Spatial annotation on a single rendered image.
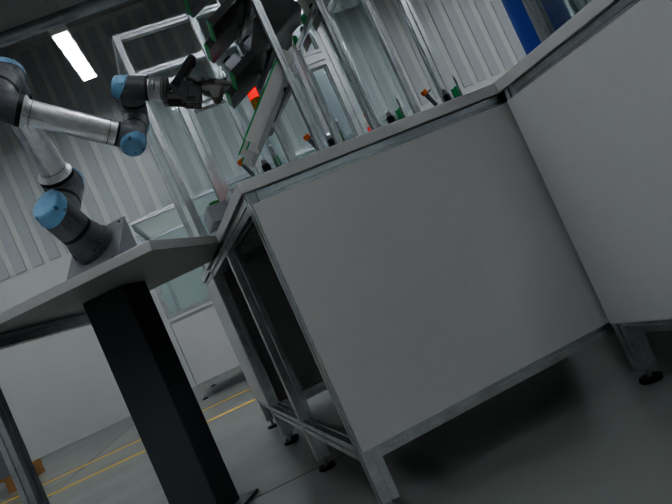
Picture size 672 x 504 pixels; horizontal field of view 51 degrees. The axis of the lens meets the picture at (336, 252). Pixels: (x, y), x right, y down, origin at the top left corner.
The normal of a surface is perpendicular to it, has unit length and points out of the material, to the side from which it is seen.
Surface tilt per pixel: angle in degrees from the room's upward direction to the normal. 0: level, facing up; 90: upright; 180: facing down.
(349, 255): 90
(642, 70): 90
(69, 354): 90
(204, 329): 90
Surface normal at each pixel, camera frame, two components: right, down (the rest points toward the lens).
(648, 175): -0.88, 0.39
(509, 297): 0.23, -0.15
